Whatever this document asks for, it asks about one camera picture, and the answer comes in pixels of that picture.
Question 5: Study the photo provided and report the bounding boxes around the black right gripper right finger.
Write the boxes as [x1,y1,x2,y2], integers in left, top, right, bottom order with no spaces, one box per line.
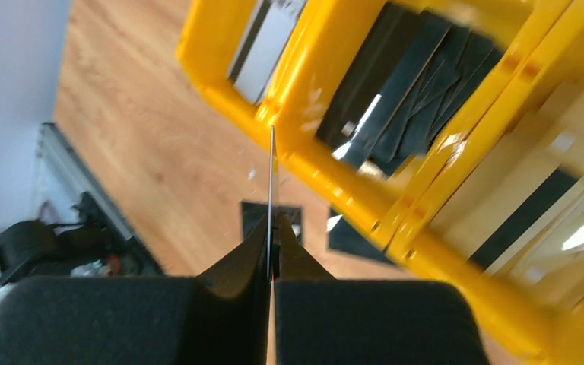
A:
[273,215,489,364]

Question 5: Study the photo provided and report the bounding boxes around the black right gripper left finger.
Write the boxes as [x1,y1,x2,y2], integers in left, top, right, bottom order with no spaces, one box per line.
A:
[0,218,271,364]

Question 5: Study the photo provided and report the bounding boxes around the black credit card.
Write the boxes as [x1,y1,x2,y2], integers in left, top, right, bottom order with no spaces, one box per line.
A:
[240,201,304,246]

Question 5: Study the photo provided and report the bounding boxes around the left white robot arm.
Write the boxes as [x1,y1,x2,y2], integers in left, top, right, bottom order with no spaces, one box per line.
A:
[0,192,164,302]

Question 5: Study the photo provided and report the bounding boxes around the beige cards in right bin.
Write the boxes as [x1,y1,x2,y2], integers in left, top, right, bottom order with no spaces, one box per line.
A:
[430,84,584,309]

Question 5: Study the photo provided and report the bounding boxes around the black cards in middle bin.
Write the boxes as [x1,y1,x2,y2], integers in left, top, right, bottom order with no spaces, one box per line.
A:
[316,2,503,176]

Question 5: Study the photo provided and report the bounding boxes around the white cards in left bin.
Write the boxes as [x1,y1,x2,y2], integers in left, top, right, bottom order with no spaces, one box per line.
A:
[226,1,306,105]

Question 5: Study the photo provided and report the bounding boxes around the left yellow plastic bin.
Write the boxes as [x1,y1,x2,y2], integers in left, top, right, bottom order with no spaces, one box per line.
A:
[176,1,319,148]

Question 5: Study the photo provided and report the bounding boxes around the right yellow plastic bin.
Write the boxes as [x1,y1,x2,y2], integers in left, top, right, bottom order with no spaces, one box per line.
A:
[386,1,584,364]

